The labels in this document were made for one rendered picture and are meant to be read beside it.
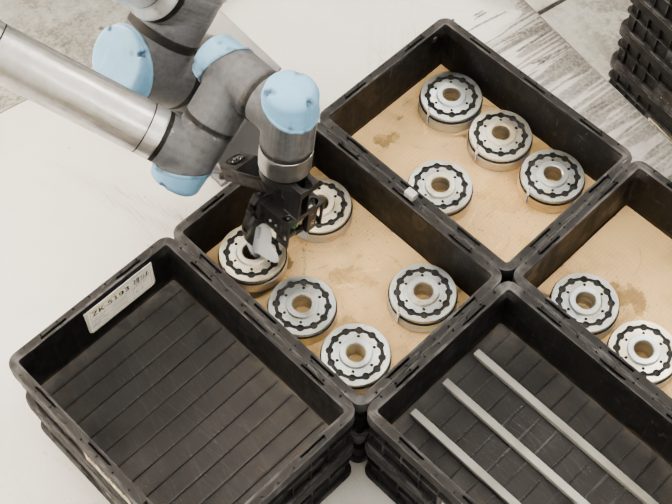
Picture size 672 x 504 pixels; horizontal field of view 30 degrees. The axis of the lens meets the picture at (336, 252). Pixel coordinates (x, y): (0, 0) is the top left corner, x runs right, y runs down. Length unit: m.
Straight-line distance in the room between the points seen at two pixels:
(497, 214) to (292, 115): 0.50
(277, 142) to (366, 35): 0.75
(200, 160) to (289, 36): 0.70
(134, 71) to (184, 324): 0.39
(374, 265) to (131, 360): 0.39
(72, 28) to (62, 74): 1.69
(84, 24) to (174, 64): 1.44
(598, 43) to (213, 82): 1.80
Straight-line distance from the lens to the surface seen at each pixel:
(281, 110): 1.61
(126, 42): 1.94
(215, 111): 1.69
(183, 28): 1.93
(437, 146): 2.06
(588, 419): 1.85
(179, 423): 1.82
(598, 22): 3.39
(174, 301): 1.91
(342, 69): 2.32
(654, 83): 2.91
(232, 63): 1.68
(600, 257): 1.98
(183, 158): 1.71
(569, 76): 2.35
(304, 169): 1.70
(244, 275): 1.87
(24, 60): 1.68
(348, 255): 1.94
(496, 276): 1.82
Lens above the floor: 2.50
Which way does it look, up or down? 59 degrees down
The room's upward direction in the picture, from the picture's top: straight up
